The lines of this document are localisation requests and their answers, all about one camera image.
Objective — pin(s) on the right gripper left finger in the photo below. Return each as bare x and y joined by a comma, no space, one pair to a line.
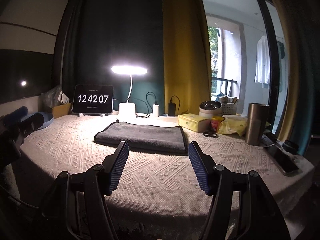
113,168

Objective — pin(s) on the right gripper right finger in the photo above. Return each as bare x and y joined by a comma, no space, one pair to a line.
203,166

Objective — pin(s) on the grey purple microfiber towel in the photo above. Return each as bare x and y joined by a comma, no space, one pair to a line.
145,138

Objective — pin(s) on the black scissors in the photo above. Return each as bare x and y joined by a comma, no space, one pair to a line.
210,132

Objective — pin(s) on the blue plate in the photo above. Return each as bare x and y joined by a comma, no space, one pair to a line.
48,119

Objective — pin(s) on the yellow tissue box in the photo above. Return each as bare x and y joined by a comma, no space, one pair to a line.
193,122

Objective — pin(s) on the red yellow can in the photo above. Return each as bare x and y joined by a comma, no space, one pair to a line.
215,122

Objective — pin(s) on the cardboard box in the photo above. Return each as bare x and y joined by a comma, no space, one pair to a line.
61,110

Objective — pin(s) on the yellow wet wipes pack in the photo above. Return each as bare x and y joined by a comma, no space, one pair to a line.
233,124

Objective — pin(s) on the white power strip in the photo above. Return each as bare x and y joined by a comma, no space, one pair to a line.
167,118

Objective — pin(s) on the metal bowl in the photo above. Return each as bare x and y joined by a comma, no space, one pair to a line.
210,105

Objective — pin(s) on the white tablet stand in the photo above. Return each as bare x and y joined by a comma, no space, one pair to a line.
90,114

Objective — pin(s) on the white perforated basket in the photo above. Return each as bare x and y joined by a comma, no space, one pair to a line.
229,105

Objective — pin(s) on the black power adapter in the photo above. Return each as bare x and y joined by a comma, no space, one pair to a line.
171,108

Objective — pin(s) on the tablet showing clock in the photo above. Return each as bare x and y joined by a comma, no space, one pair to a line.
93,99

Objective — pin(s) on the white power adapter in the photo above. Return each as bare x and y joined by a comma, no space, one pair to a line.
155,109

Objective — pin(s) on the steel tumbler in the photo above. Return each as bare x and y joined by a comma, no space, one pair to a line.
257,118

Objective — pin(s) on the black smartphone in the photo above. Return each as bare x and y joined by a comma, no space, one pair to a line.
282,161

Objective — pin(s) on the yellow curtain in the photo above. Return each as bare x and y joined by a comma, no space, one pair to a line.
186,52

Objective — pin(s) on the white hanging shirt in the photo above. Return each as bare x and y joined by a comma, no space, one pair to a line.
262,73

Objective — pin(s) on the dark green curtain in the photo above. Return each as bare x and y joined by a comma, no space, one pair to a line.
113,42

